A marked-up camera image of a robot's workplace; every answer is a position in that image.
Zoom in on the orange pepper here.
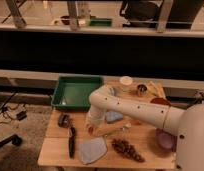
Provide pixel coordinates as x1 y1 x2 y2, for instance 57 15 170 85
88 126 95 135

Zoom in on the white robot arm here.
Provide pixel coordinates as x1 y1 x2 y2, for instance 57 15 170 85
87 86 204 171

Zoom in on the red bowl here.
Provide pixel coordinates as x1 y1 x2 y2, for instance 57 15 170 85
150 98 171 106

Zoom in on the purple bowl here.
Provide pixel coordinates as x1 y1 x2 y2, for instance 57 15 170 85
156 129 176 151

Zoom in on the small blue cup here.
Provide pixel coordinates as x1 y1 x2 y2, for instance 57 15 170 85
109 86 118 96

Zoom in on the white round lid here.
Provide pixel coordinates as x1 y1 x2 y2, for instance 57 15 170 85
119 76 133 86

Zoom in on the green plastic tray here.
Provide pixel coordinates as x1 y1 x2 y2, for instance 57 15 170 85
51 76 104 111

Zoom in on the blue sponge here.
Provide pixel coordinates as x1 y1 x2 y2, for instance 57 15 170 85
106 111 123 124

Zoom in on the small metal cup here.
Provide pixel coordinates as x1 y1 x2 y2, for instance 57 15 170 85
137 84 147 97

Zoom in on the dark small toy object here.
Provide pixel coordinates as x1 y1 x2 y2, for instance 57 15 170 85
58 114 71 128

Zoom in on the yellow corn cob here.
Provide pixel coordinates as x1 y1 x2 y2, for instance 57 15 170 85
149 81 161 97

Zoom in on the bunch of dark grapes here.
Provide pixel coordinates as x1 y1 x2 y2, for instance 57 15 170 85
111 139 145 162

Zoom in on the grey blue cloth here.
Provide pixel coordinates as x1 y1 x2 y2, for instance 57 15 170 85
79 137 107 165

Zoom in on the black power adapter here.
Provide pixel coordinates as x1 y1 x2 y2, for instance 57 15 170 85
16 111 27 121

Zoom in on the black chair base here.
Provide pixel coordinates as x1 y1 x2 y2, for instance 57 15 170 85
0 134 23 148

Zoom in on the black handled knife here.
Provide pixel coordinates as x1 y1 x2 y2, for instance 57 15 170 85
68 127 76 158

